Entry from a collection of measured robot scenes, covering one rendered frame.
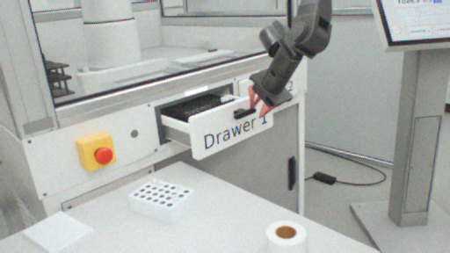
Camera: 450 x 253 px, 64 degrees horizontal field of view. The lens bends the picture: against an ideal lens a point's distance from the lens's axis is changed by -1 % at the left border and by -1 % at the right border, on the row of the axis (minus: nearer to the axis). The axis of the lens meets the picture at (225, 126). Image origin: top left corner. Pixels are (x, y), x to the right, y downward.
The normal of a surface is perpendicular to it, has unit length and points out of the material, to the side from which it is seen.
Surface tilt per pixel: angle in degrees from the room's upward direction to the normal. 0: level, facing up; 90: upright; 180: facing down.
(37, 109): 90
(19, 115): 90
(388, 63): 90
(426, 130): 90
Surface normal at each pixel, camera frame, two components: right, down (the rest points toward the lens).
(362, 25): -0.68, 0.31
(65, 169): 0.69, 0.21
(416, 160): 0.04, 0.35
